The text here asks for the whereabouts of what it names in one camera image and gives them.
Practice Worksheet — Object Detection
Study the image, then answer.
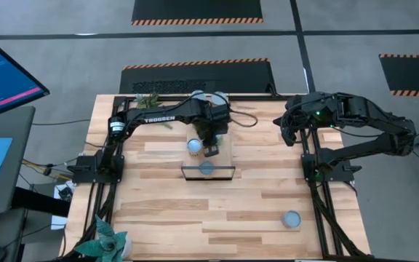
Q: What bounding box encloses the yellow black cable bundle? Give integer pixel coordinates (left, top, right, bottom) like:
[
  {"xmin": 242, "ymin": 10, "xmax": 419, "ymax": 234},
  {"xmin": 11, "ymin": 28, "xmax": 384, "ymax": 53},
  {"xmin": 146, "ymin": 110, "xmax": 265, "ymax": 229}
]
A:
[{"xmin": 20, "ymin": 156, "xmax": 87, "ymax": 183}]

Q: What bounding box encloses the green plant dark pot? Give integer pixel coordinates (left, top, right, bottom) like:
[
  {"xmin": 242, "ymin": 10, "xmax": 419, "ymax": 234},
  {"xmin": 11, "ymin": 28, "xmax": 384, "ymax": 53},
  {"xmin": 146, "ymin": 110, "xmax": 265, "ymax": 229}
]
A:
[{"xmin": 135, "ymin": 91, "xmax": 174, "ymax": 130}]

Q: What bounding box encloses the black aluminium table frame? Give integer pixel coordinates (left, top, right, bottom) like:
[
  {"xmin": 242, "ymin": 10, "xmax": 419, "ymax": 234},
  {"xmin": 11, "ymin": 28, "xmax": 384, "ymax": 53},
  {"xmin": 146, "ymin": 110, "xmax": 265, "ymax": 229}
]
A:
[{"xmin": 60, "ymin": 93, "xmax": 374, "ymax": 262}]

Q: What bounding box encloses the black hazard-striped floor mat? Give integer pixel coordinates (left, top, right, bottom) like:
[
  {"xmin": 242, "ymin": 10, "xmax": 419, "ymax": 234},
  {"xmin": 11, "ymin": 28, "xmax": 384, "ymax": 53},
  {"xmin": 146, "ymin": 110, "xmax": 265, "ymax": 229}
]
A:
[
  {"xmin": 118, "ymin": 57, "xmax": 277, "ymax": 96},
  {"xmin": 378, "ymin": 53, "xmax": 419, "ymax": 98},
  {"xmin": 131, "ymin": 0, "xmax": 264, "ymax": 26}
]

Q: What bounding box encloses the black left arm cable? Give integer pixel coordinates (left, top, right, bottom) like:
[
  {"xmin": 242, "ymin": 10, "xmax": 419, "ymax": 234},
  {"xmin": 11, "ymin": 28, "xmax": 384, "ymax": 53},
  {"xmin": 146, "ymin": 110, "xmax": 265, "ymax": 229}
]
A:
[{"xmin": 229, "ymin": 108, "xmax": 259, "ymax": 128}]

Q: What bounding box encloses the grey side desk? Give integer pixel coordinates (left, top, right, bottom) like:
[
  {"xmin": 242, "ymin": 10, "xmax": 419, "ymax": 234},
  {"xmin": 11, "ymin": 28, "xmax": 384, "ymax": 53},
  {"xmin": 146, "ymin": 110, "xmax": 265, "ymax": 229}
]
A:
[{"xmin": 0, "ymin": 105, "xmax": 36, "ymax": 219}]

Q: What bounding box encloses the pink teal corn can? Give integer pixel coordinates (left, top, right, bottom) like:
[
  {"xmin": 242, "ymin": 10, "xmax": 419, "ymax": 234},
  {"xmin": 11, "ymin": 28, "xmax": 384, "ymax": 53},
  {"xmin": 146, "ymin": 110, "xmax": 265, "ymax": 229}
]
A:
[{"xmin": 281, "ymin": 210, "xmax": 302, "ymax": 229}]

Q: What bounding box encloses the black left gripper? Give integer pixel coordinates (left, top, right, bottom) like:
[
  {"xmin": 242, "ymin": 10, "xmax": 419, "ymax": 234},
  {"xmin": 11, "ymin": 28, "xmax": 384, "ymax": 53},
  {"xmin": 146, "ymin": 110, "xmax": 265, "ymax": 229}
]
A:
[{"xmin": 193, "ymin": 100, "xmax": 231, "ymax": 158}]

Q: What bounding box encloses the teal plant white pot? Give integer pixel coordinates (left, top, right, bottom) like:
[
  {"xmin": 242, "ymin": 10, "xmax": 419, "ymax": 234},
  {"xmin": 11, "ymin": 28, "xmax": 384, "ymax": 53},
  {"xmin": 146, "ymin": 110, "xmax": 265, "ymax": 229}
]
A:
[{"xmin": 73, "ymin": 214, "xmax": 133, "ymax": 262}]

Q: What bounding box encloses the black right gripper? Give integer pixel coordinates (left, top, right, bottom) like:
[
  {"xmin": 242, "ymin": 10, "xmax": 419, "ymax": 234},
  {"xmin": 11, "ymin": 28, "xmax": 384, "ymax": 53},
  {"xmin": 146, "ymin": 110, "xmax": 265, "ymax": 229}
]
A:
[{"xmin": 273, "ymin": 92, "xmax": 338, "ymax": 147}]

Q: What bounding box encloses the black metal shelf frame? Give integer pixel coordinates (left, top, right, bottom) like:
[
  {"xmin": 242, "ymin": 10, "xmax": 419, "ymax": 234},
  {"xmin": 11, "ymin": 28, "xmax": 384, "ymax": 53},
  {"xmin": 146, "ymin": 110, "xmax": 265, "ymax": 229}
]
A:
[{"xmin": 180, "ymin": 103, "xmax": 237, "ymax": 182}]

